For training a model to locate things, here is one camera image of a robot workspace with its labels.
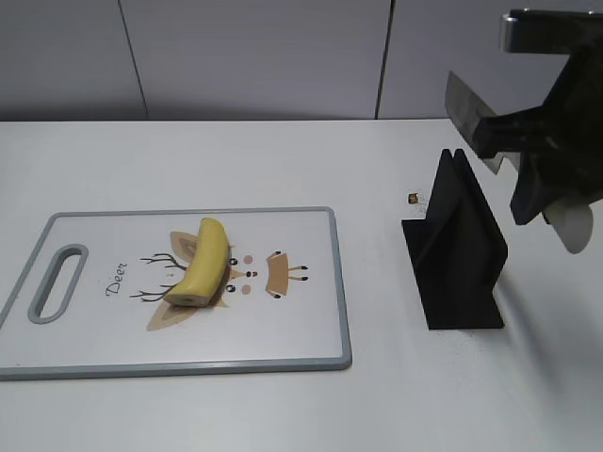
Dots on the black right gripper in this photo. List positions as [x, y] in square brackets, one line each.
[566, 131]

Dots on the white-handled kitchen knife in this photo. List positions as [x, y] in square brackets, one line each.
[570, 216]

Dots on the peeled yellow banana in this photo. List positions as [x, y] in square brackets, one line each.
[204, 273]

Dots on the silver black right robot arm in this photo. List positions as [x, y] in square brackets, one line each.
[530, 31]

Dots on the black knife stand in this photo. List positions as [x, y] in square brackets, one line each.
[457, 251]

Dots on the grey-rimmed deer cutting board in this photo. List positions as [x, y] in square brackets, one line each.
[89, 301]

